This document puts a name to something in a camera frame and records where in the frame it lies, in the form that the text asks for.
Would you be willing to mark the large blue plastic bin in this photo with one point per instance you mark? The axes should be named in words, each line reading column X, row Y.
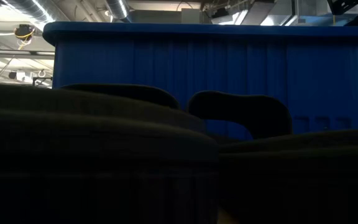
column 197, row 62

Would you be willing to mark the silver ceiling air duct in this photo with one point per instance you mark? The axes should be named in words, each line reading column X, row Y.
column 118, row 9
column 33, row 9

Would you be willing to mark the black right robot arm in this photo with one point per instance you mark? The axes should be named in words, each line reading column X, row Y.
column 343, row 5

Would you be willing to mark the grey ceiling box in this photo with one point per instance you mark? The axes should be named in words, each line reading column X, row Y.
column 191, row 16

